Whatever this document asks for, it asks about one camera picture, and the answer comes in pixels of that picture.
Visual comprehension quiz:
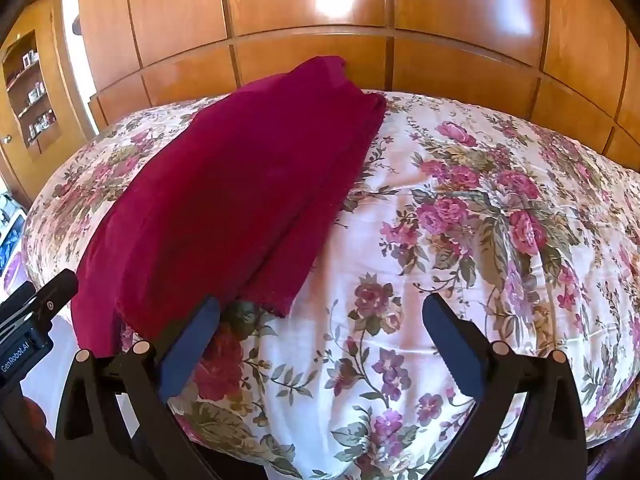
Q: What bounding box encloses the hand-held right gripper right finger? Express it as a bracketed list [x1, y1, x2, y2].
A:
[421, 292, 588, 480]

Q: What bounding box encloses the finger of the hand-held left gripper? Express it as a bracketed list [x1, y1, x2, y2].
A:
[30, 269, 79, 332]

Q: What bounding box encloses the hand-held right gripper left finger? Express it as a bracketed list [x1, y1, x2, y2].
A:
[54, 296, 222, 480]

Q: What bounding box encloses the magenta cloth garment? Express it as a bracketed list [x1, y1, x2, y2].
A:
[70, 56, 388, 358]

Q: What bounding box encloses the white bed sheet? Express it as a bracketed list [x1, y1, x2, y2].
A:
[20, 317, 132, 423]

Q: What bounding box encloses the blue and white clutter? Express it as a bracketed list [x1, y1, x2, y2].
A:
[0, 192, 28, 293]

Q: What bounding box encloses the floral bedspread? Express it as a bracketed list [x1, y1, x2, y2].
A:
[22, 89, 640, 480]

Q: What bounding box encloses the wooden shelf with bottles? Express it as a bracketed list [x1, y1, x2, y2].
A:
[6, 49, 57, 141]

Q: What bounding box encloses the wooden cabinet with shelves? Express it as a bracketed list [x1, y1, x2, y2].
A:
[0, 0, 101, 206]

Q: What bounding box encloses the wooden panelled wardrobe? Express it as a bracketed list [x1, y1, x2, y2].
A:
[75, 0, 640, 171]

